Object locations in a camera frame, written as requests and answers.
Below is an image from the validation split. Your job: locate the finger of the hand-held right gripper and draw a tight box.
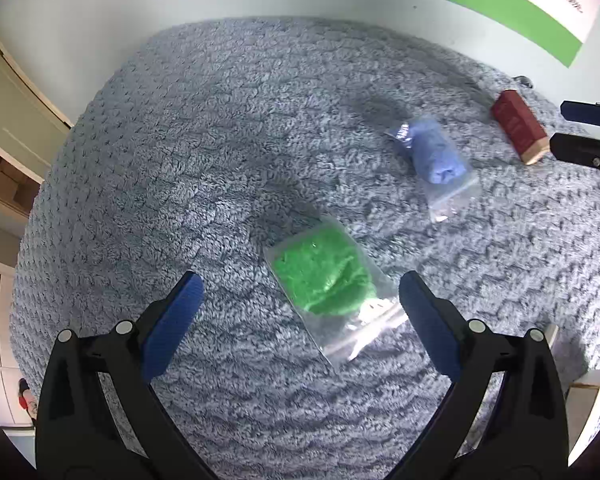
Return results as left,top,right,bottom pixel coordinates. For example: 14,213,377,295
560,100,600,129
549,132,600,186

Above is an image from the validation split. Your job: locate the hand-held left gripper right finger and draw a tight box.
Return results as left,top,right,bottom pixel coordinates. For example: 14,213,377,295
398,270,568,480

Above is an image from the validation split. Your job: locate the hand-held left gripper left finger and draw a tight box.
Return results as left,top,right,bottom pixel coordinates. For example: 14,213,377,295
35,270,211,480

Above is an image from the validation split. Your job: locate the small dark red box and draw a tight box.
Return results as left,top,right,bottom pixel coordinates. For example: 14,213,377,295
490,90,551,166

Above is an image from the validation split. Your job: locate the clear bag with green cloth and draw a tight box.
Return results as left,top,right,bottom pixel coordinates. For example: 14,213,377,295
263,215,410,370

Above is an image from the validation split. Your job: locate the clear bag with blue cloth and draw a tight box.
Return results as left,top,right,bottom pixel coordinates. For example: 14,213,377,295
385,117,481,224

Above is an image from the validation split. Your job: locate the blue knitted blanket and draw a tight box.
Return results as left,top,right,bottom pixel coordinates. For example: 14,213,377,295
9,17,600,480

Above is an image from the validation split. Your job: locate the open white cardboard box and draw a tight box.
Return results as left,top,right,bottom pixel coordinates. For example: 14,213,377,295
545,324,600,467

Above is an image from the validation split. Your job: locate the pale green door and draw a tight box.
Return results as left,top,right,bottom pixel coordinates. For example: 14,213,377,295
0,25,73,181

